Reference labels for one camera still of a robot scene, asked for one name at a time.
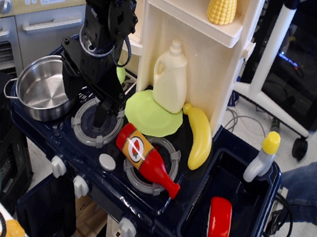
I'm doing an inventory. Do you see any cream toy detergent bottle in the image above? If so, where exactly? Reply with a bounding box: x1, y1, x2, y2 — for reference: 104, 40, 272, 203
152, 39, 187, 114

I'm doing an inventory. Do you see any light green toy plate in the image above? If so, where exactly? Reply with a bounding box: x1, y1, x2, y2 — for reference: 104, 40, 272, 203
125, 89, 183, 137

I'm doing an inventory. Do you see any grey toy oven unit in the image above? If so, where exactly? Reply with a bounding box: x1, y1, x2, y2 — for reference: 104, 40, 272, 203
0, 0, 85, 75

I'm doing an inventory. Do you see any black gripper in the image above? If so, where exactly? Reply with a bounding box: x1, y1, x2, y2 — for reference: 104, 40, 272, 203
61, 37, 125, 129

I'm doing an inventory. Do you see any yellow toy banana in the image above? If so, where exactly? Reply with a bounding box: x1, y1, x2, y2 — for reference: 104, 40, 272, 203
183, 103, 213, 170

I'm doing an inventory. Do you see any person's leg in jeans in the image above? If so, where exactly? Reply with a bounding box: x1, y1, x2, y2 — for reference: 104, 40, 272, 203
280, 161, 317, 226

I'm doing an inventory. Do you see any red toy ketchup bottle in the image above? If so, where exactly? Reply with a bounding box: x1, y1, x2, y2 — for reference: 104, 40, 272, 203
115, 123, 181, 199

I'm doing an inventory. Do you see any stainless steel pot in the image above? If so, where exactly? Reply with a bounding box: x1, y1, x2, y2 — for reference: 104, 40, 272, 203
4, 55, 78, 122

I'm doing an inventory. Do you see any grey middle stove knob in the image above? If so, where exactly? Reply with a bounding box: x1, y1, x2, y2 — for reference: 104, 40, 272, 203
73, 175, 90, 198

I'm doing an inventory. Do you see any red white toy sushi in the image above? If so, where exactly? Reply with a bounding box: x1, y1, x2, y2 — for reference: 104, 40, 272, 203
207, 196, 232, 237

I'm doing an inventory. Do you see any yellow toy corn cob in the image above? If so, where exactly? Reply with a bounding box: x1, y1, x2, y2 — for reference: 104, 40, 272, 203
206, 0, 238, 26

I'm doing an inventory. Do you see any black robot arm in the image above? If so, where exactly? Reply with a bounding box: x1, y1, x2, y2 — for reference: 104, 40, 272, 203
61, 0, 138, 127

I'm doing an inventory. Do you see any grey right burner ring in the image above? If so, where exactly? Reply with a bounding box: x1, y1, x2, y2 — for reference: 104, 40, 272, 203
119, 132, 184, 200

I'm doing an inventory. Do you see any grey left burner ring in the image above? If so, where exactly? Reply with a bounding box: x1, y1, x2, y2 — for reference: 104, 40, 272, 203
67, 94, 128, 152

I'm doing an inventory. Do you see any grey yellow toy faucet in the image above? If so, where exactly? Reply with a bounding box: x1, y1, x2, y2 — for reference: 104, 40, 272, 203
243, 131, 281, 182

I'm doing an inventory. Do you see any cream toy kitchen shelf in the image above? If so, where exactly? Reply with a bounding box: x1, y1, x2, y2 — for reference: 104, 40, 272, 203
127, 0, 265, 132

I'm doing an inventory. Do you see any grey left stove knob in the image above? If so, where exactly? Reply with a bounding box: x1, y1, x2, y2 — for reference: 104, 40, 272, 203
50, 155, 67, 178

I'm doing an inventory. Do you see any grey right stove knob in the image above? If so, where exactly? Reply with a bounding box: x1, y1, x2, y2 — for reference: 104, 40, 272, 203
118, 217, 137, 237

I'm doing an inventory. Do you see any dark blue toy kitchen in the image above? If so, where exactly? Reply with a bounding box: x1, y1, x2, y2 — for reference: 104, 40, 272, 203
0, 25, 300, 237

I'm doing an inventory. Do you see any grey burner ring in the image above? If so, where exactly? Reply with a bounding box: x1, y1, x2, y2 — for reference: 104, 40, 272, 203
67, 94, 128, 152
119, 132, 184, 200

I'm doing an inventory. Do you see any grey round stove button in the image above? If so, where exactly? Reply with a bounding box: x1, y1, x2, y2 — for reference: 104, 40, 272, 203
98, 153, 116, 172

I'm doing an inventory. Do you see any grey stove knob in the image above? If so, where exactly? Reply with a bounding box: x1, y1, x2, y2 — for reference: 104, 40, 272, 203
50, 155, 67, 178
118, 217, 137, 237
73, 175, 90, 198

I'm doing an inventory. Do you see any white rolling stand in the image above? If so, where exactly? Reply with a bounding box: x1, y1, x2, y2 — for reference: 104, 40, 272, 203
222, 0, 317, 163

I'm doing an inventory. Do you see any black cabinet right background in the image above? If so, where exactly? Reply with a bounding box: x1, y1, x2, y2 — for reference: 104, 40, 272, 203
234, 0, 317, 133

